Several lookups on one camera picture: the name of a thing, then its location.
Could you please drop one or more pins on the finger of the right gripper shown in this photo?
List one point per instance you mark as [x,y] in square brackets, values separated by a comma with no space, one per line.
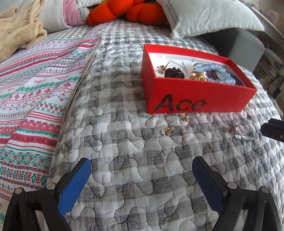
[273,129]

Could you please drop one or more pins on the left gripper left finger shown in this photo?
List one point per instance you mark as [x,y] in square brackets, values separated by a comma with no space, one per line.
[54,201]

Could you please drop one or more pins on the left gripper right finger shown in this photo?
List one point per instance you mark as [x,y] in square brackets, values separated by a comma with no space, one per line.
[228,200]

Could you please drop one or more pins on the pink pearl silver pendant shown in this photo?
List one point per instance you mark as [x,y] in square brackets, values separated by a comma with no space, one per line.
[237,134]

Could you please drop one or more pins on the gold flower brooch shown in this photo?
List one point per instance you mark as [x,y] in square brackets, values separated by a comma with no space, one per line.
[199,76]

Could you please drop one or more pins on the grey upholstered headboard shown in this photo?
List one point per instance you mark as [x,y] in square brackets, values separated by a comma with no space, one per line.
[237,44]

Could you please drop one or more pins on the grey checked quilt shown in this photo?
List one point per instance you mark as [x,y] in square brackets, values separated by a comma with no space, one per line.
[141,164]

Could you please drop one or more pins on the dark blue flower brooch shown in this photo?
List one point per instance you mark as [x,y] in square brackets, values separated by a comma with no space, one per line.
[174,73]

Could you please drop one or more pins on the red Ace cardboard box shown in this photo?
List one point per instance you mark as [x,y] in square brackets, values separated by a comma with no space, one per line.
[174,95]

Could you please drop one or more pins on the striped patterned blanket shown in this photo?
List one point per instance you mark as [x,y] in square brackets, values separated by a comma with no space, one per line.
[37,86]

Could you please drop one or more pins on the white deer print pillow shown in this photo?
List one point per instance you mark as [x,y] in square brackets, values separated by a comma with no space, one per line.
[193,18]

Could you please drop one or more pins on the beige fleece garment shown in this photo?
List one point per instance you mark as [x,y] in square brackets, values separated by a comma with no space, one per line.
[21,27]

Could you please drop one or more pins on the orange knot cushion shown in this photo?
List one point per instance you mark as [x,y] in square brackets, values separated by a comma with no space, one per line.
[148,13]

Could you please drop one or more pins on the white pink folded duvet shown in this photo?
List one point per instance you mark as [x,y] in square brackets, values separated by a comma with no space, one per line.
[60,15]

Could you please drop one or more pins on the small gold ring earring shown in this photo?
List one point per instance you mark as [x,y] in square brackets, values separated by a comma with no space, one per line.
[162,68]

